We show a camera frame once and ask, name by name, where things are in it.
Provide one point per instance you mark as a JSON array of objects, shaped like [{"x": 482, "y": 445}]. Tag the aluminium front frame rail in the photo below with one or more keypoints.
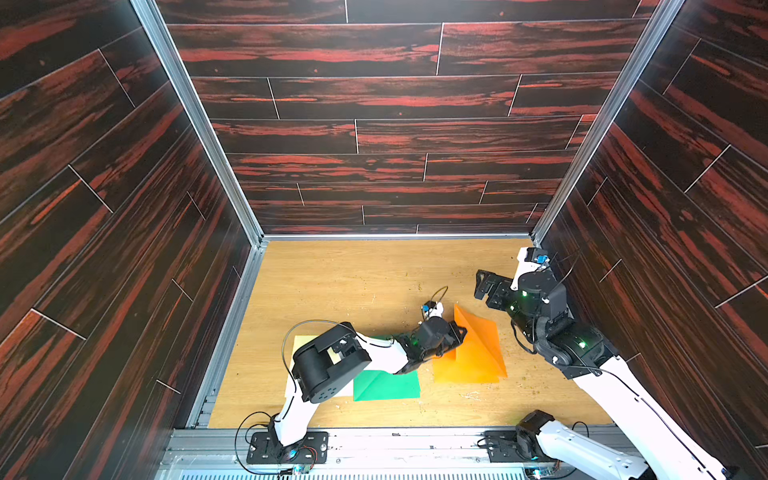
[{"x": 375, "y": 453}]

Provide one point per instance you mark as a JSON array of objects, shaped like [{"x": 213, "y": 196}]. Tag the aluminium corner post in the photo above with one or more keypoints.
[
  {"x": 648, "y": 42},
  {"x": 151, "y": 20}
]

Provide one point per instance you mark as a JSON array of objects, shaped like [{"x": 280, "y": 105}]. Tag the aluminium corner post left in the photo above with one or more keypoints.
[{"x": 151, "y": 20}]

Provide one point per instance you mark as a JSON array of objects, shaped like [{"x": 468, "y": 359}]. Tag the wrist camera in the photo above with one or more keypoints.
[
  {"x": 530, "y": 259},
  {"x": 432, "y": 309}
]

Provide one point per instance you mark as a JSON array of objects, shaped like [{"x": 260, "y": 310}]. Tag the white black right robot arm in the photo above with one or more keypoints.
[{"x": 536, "y": 303}]

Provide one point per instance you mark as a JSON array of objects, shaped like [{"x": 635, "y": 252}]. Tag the green paper sheet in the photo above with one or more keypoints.
[{"x": 373, "y": 385}]

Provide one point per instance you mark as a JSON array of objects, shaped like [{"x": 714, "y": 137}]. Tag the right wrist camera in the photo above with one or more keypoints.
[{"x": 530, "y": 259}]

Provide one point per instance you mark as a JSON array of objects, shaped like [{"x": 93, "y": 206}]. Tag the orange paper sheet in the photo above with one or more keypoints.
[
  {"x": 482, "y": 335},
  {"x": 472, "y": 368}
]

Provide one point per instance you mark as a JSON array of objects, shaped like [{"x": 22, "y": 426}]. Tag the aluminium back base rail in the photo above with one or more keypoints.
[{"x": 395, "y": 237}]

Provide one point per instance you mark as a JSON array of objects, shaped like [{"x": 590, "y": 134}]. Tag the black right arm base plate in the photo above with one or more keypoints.
[{"x": 504, "y": 446}]

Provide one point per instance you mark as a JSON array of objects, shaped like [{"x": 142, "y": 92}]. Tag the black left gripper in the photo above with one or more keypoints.
[{"x": 454, "y": 340}]

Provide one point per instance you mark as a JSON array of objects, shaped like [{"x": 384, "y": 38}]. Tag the aluminium left base rail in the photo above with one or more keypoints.
[{"x": 208, "y": 391}]

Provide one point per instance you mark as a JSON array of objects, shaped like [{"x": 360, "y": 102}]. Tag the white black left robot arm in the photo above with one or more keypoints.
[{"x": 328, "y": 363}]

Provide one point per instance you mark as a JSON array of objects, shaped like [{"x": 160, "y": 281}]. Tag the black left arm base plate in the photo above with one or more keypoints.
[{"x": 264, "y": 448}]

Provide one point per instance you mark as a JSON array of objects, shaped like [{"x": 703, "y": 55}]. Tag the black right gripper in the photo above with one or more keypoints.
[{"x": 501, "y": 291}]

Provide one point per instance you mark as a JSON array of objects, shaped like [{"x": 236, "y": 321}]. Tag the aluminium corner post right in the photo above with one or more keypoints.
[{"x": 648, "y": 42}]

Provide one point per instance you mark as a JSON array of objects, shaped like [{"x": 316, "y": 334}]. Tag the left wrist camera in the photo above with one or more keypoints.
[{"x": 432, "y": 309}]

